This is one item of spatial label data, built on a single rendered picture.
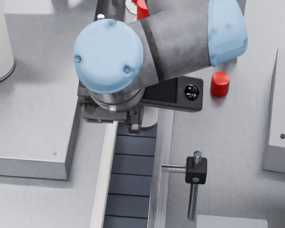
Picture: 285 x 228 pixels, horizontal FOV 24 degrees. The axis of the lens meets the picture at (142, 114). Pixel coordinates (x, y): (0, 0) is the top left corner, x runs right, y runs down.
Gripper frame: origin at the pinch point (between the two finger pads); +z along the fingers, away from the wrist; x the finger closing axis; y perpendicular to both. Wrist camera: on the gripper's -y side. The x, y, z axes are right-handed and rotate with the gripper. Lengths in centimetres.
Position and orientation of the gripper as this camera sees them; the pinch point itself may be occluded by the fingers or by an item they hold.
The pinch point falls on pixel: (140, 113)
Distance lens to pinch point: 103.9
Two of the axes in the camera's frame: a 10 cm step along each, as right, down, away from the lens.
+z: 0.4, 1.8, 9.8
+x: -0.8, 9.8, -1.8
